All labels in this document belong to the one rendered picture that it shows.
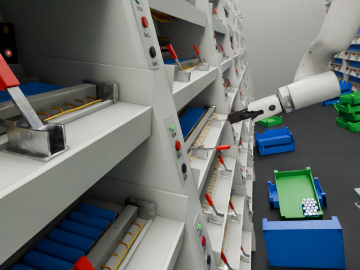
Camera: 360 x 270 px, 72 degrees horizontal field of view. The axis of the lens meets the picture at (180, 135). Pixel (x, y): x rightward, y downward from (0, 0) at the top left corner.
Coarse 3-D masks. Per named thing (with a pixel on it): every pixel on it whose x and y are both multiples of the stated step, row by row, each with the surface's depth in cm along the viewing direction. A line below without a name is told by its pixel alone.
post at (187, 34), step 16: (208, 16) 97; (160, 32) 101; (176, 32) 99; (192, 32) 97; (208, 32) 96; (176, 48) 101; (192, 48) 100; (208, 48) 98; (208, 96) 104; (224, 96) 105; (224, 128) 107; (224, 144) 109; (240, 176) 112
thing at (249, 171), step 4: (248, 160) 182; (248, 164) 183; (252, 164) 183; (248, 168) 181; (252, 168) 182; (248, 172) 175; (252, 172) 176; (248, 176) 166; (248, 180) 166; (248, 184) 161; (248, 188) 156; (248, 192) 152; (248, 196) 148; (248, 200) 142; (252, 212) 127
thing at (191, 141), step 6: (210, 108) 102; (210, 114) 94; (216, 114) 100; (204, 120) 86; (198, 126) 79; (204, 126) 84; (210, 126) 85; (192, 132) 74; (198, 132) 74; (204, 132) 79; (192, 138) 69; (198, 138) 73; (186, 144) 65; (192, 144) 67; (198, 144) 69; (186, 150) 62
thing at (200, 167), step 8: (192, 104) 107; (200, 104) 106; (208, 104) 105; (216, 104) 104; (224, 104) 103; (184, 112) 101; (216, 112) 105; (224, 112) 104; (208, 128) 86; (216, 128) 87; (208, 136) 79; (216, 136) 79; (208, 144) 73; (216, 144) 76; (208, 152) 67; (192, 160) 62; (200, 160) 62; (208, 160) 63; (192, 168) 48; (200, 168) 59; (208, 168) 65; (200, 176) 55; (200, 184) 53; (200, 192) 56
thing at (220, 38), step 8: (208, 0) 155; (216, 0) 154; (216, 8) 155; (224, 16) 158; (216, 32) 160; (216, 40) 161; (224, 40) 160; (224, 48) 162; (232, 56) 168; (232, 64) 164; (224, 72) 167; (232, 72) 165; (240, 104) 171; (248, 144) 179; (248, 152) 181
